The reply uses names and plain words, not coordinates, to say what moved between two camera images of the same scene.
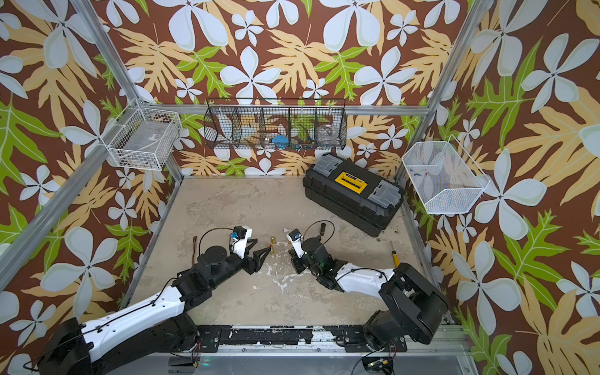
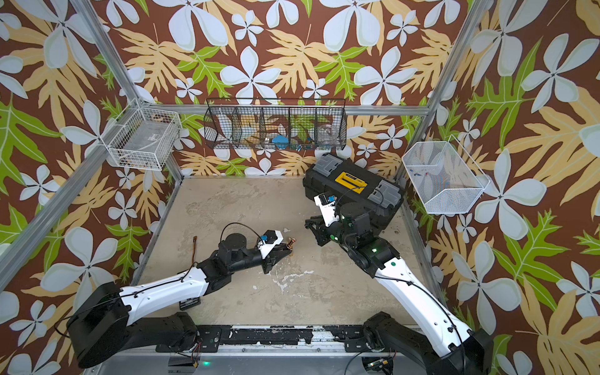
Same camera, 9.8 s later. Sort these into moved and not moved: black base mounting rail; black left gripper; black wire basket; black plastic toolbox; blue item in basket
Moved: black left gripper
Not moved: blue item in basket; black base mounting rail; black wire basket; black plastic toolbox
